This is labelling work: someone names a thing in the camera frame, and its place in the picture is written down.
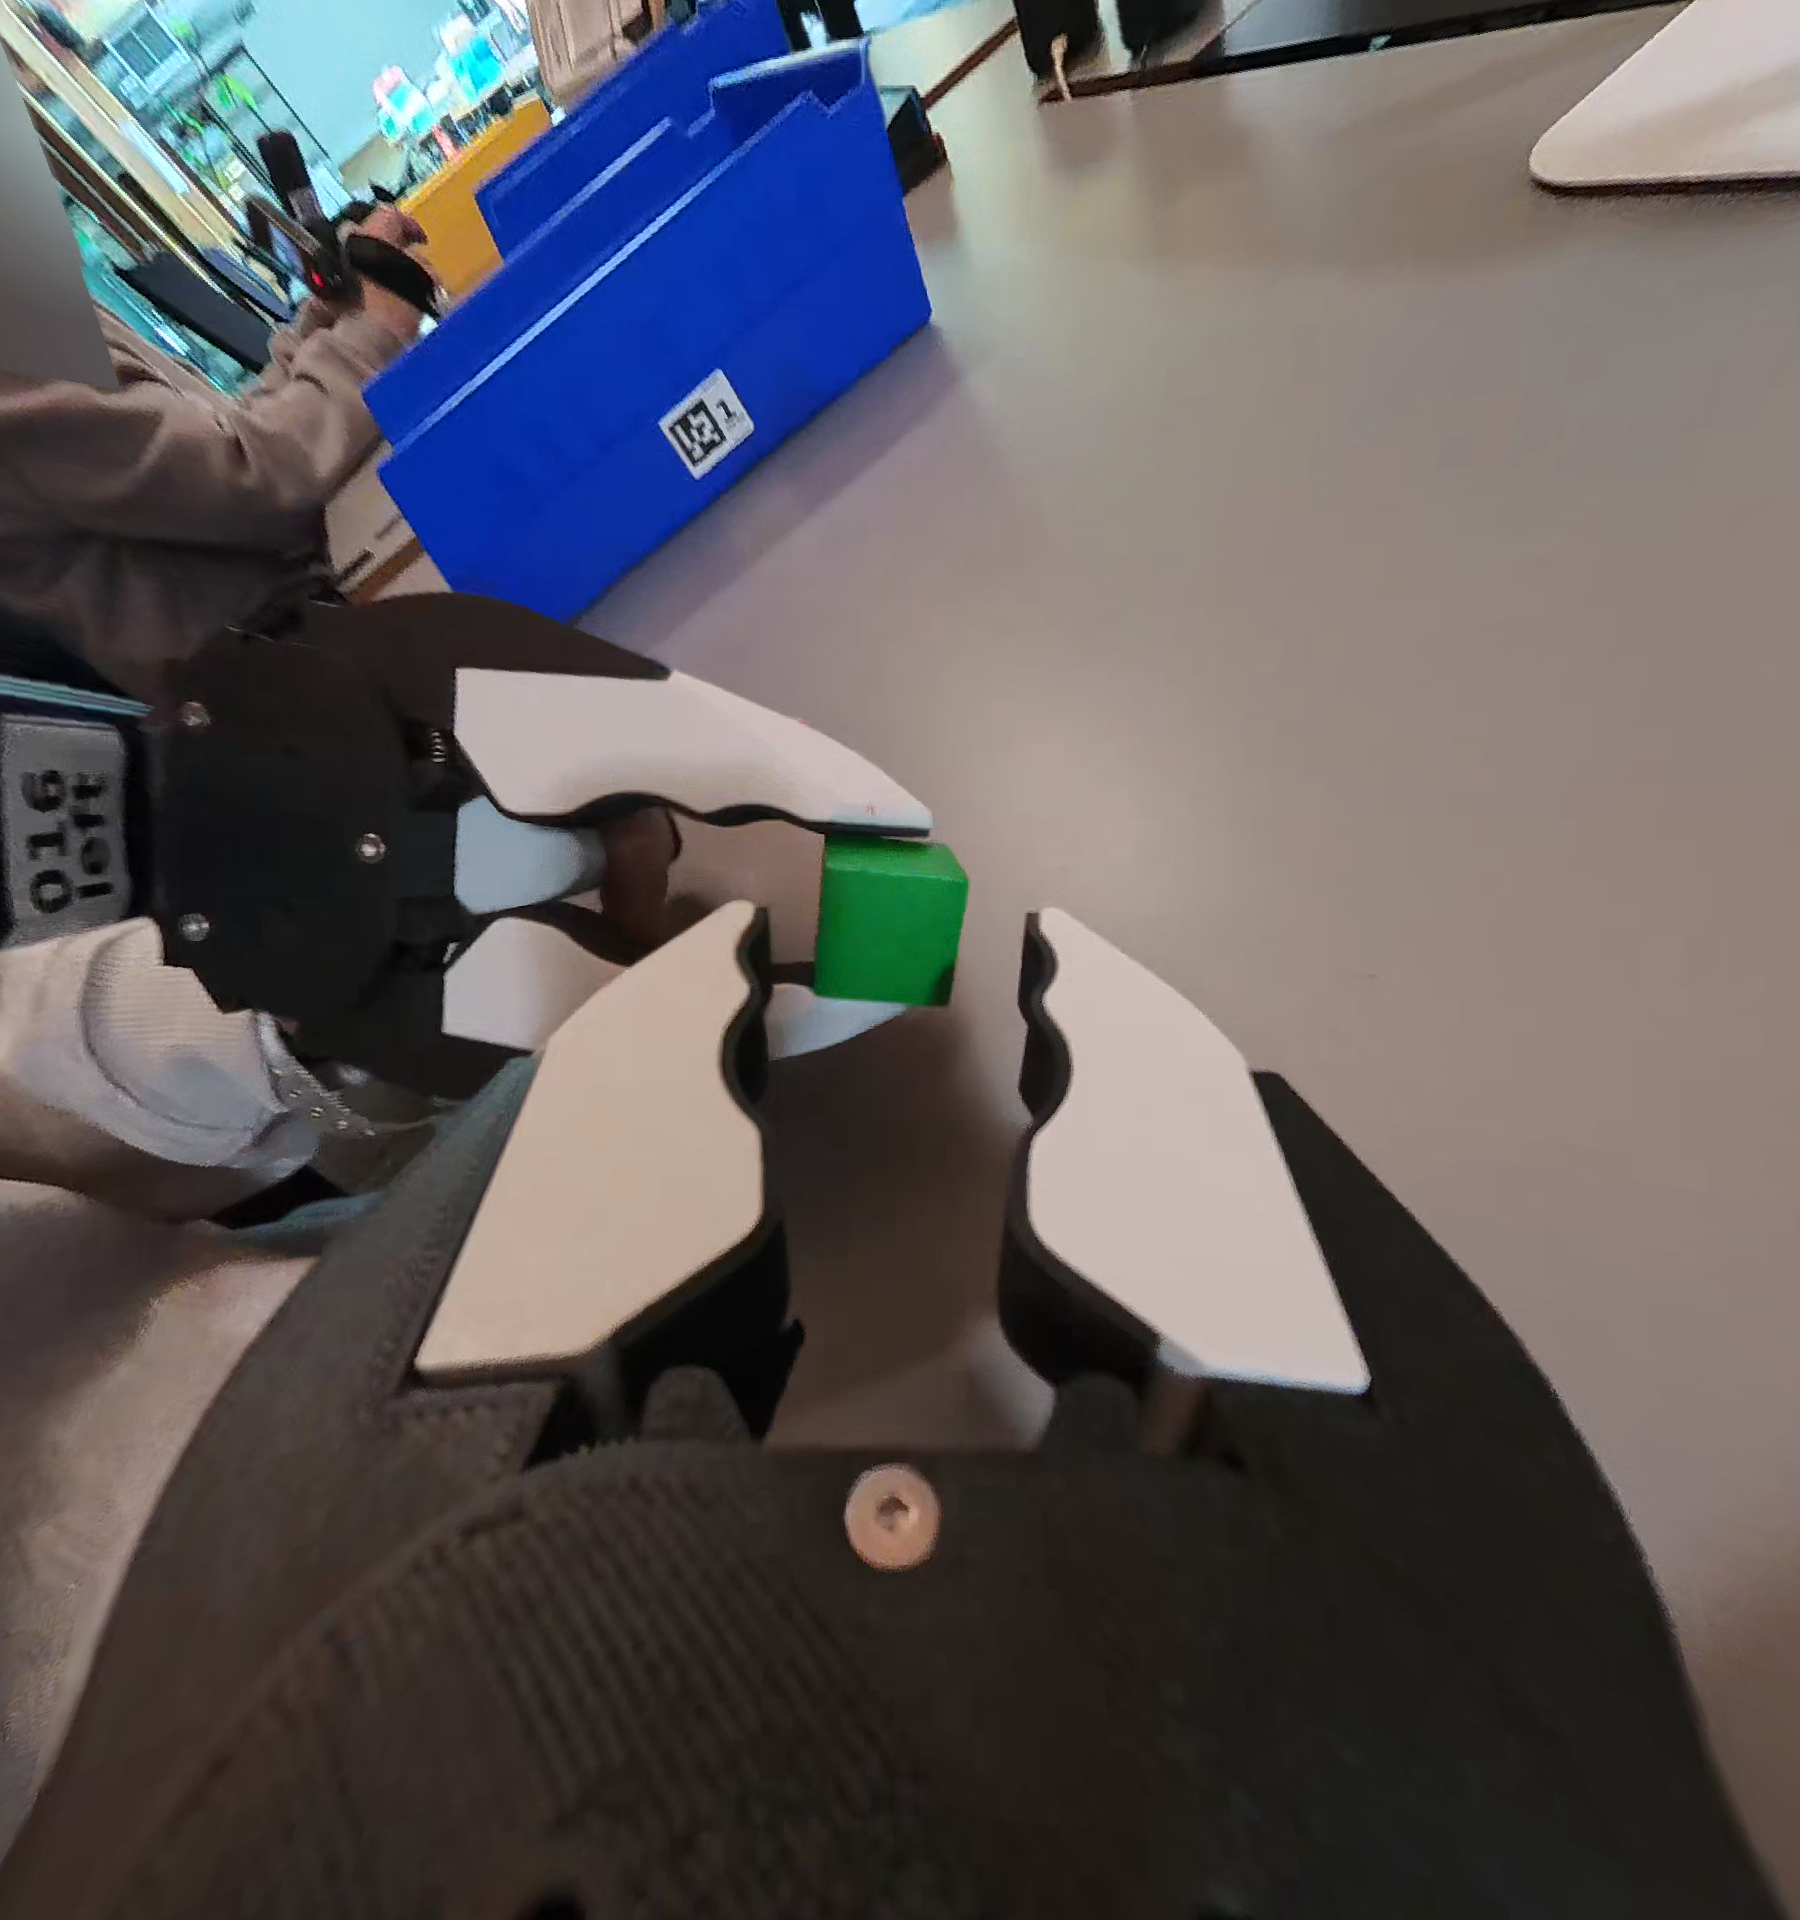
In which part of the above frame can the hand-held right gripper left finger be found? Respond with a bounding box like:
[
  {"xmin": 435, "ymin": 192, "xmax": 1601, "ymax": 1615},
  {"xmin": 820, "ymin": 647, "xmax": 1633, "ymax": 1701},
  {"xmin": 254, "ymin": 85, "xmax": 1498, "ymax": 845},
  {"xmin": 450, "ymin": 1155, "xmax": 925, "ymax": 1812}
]
[{"xmin": 413, "ymin": 904, "xmax": 810, "ymax": 1448}]

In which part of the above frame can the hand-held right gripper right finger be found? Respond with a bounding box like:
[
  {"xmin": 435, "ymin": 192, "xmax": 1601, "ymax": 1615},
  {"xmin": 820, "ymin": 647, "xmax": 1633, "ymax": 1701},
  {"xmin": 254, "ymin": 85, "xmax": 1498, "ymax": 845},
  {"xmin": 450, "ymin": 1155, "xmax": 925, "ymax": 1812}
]
[{"xmin": 997, "ymin": 907, "xmax": 1377, "ymax": 1454}]

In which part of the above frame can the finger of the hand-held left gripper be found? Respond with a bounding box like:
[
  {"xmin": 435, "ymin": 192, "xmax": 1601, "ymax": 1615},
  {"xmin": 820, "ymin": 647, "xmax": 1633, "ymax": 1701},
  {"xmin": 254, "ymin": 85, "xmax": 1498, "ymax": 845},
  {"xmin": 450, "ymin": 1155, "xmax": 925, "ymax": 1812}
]
[
  {"xmin": 442, "ymin": 907, "xmax": 908, "ymax": 1068},
  {"xmin": 454, "ymin": 667, "xmax": 938, "ymax": 910}
]

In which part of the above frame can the green cube block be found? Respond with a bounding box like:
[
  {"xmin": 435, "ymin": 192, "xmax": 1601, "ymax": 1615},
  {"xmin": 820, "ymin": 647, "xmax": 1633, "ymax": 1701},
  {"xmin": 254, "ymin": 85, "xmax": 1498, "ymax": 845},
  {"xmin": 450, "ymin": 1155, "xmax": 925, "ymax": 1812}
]
[{"xmin": 811, "ymin": 836, "xmax": 972, "ymax": 1008}]

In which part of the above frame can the person's left forearm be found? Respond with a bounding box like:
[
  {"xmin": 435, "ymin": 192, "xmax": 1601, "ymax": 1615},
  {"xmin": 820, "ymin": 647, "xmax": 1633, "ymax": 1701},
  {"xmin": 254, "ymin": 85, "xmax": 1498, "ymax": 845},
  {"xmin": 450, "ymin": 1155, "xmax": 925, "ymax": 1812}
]
[{"xmin": 0, "ymin": 914, "xmax": 374, "ymax": 1226}]

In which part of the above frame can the person's left hand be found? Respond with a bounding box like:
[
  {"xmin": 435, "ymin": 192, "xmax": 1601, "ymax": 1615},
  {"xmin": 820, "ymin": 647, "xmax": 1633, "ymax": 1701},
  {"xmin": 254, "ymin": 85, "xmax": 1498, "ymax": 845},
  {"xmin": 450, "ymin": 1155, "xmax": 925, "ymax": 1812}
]
[{"xmin": 609, "ymin": 817, "xmax": 679, "ymax": 964}]

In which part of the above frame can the labelled blue plastic bin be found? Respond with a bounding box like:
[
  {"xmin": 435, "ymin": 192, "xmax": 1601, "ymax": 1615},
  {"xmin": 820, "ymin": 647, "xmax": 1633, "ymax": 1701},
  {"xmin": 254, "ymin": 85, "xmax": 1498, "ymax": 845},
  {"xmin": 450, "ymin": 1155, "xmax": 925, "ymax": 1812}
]
[{"xmin": 361, "ymin": 35, "xmax": 935, "ymax": 627}]

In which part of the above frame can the yellow plastic bin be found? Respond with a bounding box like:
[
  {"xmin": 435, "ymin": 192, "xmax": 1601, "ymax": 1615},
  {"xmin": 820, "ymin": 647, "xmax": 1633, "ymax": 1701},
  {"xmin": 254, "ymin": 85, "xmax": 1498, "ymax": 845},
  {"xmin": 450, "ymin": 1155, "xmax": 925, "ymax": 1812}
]
[{"xmin": 399, "ymin": 99, "xmax": 554, "ymax": 301}]

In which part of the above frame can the person's grey sweatshirt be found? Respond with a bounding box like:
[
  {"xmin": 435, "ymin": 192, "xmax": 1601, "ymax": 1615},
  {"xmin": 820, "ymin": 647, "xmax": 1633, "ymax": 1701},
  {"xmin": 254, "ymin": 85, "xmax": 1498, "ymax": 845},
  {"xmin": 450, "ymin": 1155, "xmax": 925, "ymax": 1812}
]
[{"xmin": 0, "ymin": 1169, "xmax": 540, "ymax": 1920}]

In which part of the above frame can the small black box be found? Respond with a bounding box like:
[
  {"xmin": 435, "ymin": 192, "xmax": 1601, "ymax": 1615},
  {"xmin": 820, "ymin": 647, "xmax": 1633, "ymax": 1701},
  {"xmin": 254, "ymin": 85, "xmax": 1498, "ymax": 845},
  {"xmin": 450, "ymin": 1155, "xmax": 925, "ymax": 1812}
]
[{"xmin": 876, "ymin": 85, "xmax": 949, "ymax": 192}]

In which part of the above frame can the black charging dock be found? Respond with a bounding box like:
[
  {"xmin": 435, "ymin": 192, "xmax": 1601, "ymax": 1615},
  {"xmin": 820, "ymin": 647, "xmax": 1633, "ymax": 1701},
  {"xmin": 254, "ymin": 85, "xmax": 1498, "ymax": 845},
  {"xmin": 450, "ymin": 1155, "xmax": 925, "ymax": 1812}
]
[{"xmin": 1008, "ymin": 0, "xmax": 1126, "ymax": 78}]

